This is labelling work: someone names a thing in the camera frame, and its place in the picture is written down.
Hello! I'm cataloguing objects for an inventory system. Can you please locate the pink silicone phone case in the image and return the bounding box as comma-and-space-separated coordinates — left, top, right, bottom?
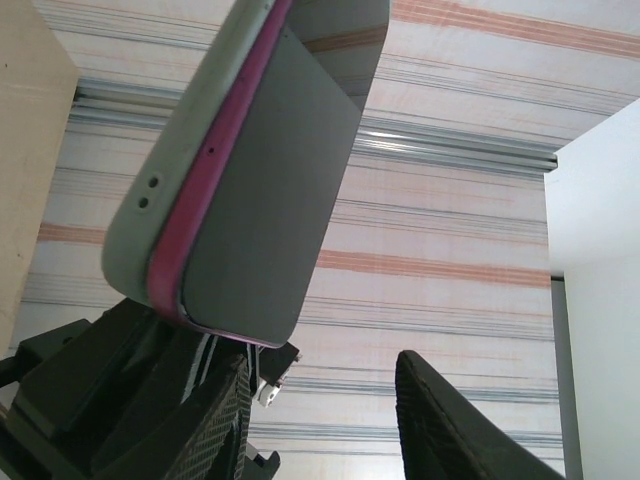
99, 0, 295, 312

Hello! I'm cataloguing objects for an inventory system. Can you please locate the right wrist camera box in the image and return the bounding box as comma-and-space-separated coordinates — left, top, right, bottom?
252, 344, 304, 409

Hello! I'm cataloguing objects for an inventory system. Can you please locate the purple smartphone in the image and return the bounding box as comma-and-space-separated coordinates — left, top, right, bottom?
147, 0, 392, 350

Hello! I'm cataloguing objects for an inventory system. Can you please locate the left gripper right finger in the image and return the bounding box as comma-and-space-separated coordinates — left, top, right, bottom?
393, 349, 569, 480

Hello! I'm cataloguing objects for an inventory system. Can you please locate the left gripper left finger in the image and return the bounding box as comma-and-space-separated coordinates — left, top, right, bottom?
167, 352, 256, 480

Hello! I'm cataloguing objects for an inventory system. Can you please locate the aluminium enclosure post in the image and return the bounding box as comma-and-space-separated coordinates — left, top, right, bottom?
67, 77, 559, 176

